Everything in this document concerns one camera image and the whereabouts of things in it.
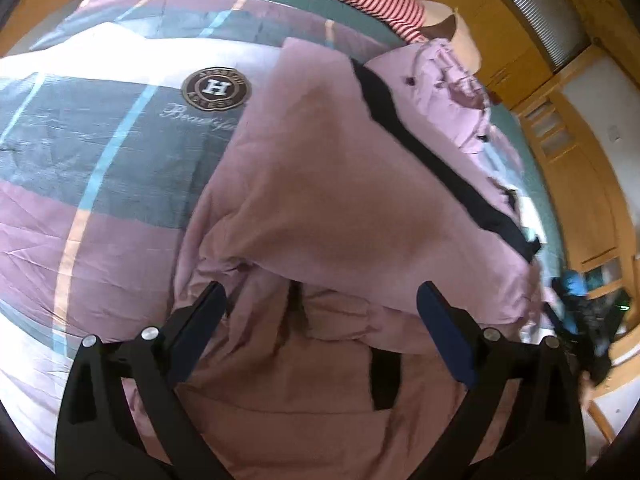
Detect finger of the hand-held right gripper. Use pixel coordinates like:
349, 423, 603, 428
549, 269, 590, 321

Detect pink and grey patchwork quilt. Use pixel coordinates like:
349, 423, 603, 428
0, 0, 526, 468

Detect wooden wardrobe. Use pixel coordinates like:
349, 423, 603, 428
385, 0, 640, 281

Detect wooden chair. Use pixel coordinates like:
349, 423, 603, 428
582, 305, 640, 446

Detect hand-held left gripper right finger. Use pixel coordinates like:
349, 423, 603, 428
416, 281, 587, 480

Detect pink jacket with black trim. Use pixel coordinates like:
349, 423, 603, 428
122, 37, 551, 480

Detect window blinds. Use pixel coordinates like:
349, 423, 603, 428
492, 0, 592, 75

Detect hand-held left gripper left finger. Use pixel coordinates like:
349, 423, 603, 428
55, 281, 236, 480

